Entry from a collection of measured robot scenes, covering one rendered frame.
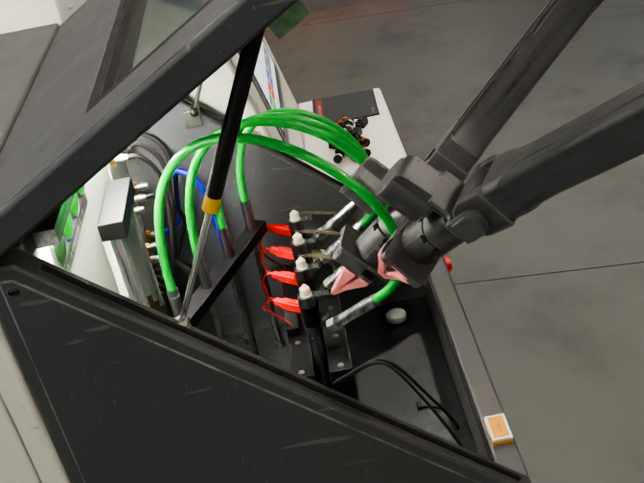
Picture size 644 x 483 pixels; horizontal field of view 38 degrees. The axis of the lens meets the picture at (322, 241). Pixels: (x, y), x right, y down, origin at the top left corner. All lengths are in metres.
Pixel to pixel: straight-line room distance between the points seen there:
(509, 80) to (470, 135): 0.09
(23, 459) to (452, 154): 0.69
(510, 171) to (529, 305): 2.20
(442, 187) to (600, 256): 2.35
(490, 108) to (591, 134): 0.41
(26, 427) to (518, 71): 0.80
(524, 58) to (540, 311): 1.91
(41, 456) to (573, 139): 0.72
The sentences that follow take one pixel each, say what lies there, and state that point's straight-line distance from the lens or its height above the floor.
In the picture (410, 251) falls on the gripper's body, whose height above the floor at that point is 1.28.
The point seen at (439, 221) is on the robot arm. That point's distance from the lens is 1.12.
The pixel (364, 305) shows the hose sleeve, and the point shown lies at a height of 1.15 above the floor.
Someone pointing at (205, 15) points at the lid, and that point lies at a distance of 0.91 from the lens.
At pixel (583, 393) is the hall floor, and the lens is 2.86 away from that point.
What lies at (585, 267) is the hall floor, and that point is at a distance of 3.37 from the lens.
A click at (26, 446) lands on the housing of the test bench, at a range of 1.18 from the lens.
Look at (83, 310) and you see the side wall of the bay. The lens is 1.05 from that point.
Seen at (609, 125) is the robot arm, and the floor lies 1.51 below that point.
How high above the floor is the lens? 1.92
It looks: 31 degrees down
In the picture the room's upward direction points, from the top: 11 degrees counter-clockwise
